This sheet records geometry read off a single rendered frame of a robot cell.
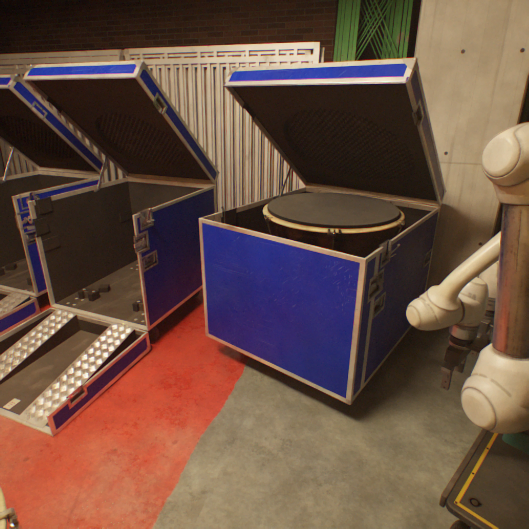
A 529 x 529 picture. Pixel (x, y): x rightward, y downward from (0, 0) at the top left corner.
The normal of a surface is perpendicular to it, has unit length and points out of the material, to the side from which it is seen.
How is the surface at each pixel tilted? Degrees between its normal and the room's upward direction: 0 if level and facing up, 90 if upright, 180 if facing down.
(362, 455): 0
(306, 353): 90
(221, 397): 0
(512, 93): 90
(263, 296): 90
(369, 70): 52
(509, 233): 91
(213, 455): 0
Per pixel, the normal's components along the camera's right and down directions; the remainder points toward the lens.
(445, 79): -0.29, 0.36
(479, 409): -0.92, 0.23
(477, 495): 0.00, -0.93
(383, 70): -0.48, -0.33
